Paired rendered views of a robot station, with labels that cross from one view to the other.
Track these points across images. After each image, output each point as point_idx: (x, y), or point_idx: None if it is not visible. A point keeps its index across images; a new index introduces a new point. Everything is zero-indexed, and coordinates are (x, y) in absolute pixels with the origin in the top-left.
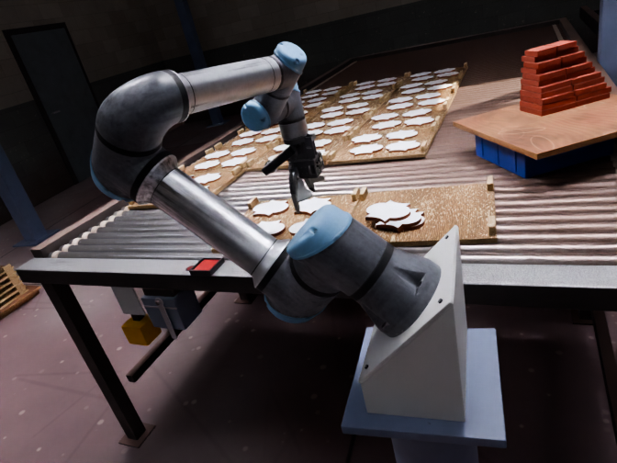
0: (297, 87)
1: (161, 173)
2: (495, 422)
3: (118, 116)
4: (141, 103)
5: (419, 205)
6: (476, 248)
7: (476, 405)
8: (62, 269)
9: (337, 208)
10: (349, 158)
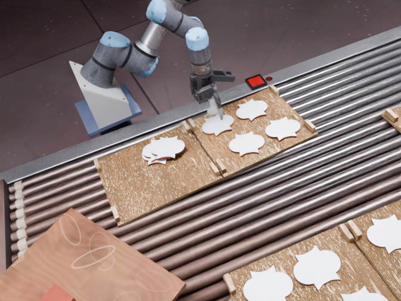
0: (187, 42)
1: None
2: (79, 106)
3: None
4: None
5: (160, 176)
6: None
7: (86, 106)
8: (367, 38)
9: (105, 38)
10: (318, 240)
